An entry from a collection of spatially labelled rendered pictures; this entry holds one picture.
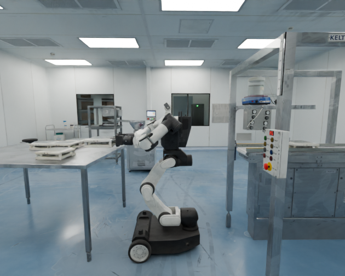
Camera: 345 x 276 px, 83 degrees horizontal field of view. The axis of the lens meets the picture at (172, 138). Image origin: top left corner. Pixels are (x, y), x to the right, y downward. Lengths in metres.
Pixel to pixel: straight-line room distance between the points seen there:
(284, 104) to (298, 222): 1.51
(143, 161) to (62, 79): 4.73
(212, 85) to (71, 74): 4.92
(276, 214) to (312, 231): 1.25
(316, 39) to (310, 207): 1.66
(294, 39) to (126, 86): 6.36
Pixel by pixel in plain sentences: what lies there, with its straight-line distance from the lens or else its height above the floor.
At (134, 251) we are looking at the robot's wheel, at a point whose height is 0.10.
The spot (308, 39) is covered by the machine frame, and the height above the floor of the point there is 1.71.
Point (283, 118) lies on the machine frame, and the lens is 1.31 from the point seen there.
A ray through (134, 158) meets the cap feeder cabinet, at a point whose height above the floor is 0.32.
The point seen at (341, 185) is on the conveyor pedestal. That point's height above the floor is 0.59.
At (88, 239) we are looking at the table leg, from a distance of 2.06.
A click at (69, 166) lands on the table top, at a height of 0.88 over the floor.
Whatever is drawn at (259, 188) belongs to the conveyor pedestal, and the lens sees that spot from 2.20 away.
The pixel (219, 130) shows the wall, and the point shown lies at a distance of 7.35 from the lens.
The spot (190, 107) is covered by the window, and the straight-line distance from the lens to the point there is 7.13.
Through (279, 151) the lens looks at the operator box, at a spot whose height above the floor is 1.11.
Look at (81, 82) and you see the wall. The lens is 7.77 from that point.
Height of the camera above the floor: 1.31
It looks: 7 degrees down
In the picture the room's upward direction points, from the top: straight up
